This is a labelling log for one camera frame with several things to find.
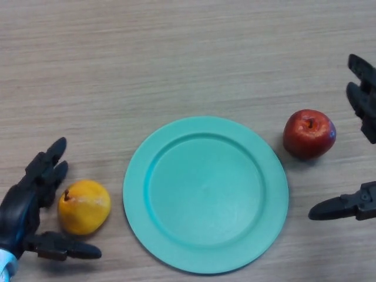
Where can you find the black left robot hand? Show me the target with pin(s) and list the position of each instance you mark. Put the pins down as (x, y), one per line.
(17, 211)

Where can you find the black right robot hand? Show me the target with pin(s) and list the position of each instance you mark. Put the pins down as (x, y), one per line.
(365, 202)

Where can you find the yellow pear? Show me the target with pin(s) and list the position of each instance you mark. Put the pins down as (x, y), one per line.
(85, 208)

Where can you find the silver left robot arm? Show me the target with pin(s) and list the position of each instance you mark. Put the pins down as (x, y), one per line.
(6, 264)

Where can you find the green round plate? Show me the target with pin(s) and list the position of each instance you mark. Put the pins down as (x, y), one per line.
(205, 202)

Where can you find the red apple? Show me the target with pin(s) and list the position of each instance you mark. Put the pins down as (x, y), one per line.
(308, 138)

